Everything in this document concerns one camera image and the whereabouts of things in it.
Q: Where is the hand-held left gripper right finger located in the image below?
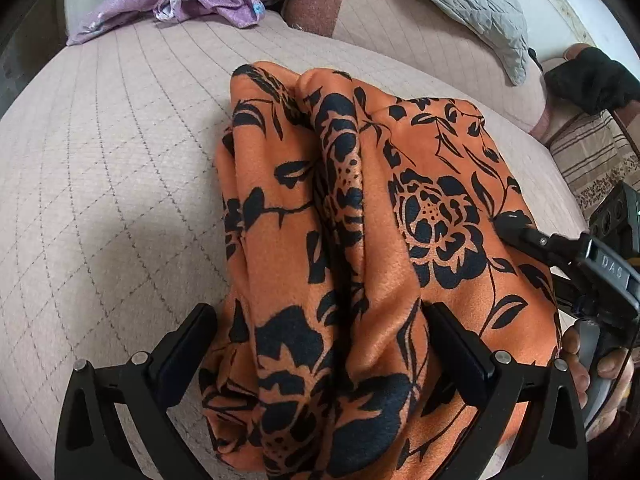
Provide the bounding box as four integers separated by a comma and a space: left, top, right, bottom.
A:
425, 302, 587, 480

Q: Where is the black cloth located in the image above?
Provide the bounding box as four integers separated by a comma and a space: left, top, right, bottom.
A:
544, 46, 637, 115

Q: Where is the orange black floral garment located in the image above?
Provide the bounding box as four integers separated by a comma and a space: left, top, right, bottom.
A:
198, 61, 566, 480

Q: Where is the grey quilted blanket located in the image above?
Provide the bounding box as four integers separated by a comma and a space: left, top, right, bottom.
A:
295, 0, 530, 86

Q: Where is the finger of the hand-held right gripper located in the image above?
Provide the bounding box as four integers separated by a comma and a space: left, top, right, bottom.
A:
492, 211, 591, 266

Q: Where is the striped beige cloth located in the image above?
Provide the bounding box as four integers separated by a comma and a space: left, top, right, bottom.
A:
547, 110, 640, 221

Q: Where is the pink pillow with brown stripe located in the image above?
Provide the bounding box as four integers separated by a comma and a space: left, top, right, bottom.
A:
280, 0, 553, 133

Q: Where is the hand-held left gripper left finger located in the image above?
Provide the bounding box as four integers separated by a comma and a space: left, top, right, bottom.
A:
54, 302, 218, 480

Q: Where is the person's right hand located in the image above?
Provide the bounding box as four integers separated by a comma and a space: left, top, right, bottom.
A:
560, 328, 640, 443

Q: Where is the pink quilted bed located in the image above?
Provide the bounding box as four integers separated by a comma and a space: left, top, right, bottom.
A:
0, 0, 591, 480

